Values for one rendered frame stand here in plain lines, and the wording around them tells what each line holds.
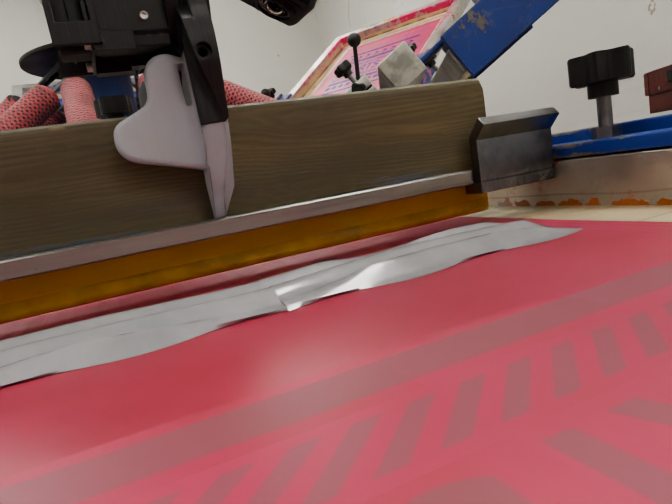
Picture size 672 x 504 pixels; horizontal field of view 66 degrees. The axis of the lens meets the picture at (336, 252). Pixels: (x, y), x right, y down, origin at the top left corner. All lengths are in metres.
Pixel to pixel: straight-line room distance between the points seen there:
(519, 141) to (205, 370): 0.30
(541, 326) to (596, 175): 0.25
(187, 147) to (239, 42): 4.49
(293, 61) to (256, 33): 0.39
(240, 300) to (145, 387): 0.07
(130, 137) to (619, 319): 0.24
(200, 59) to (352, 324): 0.17
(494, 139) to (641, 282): 0.21
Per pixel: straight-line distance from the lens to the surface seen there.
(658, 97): 1.36
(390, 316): 0.19
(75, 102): 0.93
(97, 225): 0.31
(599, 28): 2.66
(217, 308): 0.23
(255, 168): 0.33
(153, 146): 0.30
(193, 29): 0.30
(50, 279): 0.33
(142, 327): 0.24
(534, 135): 0.42
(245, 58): 4.76
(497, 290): 0.21
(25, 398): 0.20
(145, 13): 0.31
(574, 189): 0.43
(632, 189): 0.40
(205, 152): 0.30
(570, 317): 0.18
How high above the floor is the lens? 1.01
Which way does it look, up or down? 9 degrees down
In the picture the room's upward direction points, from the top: 10 degrees counter-clockwise
